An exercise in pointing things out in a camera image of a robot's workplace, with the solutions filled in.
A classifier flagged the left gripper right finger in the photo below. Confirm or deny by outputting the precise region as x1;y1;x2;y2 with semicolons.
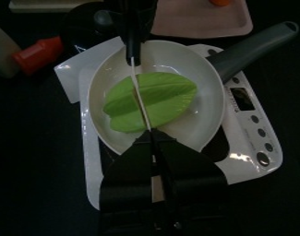
150;128;229;236

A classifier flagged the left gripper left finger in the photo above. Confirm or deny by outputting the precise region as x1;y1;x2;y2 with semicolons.
98;129;158;236

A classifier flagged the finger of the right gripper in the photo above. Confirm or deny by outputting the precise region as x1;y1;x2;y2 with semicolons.
113;0;130;44
139;0;159;36

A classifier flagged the green starfruit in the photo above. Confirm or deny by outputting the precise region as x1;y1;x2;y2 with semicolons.
102;71;198;134

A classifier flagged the pink plastic tray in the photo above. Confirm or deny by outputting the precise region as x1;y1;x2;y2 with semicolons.
150;0;254;37

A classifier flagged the white induction cooker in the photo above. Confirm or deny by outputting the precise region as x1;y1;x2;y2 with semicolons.
52;36;285;211

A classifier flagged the orange round toy fruit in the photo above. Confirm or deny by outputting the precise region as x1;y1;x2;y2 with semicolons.
207;0;232;7

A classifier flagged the clear bottle red cap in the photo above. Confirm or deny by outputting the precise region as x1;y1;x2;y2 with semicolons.
0;21;66;79

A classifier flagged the white pan grey handle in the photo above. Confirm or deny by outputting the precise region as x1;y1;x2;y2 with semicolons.
87;20;300;156

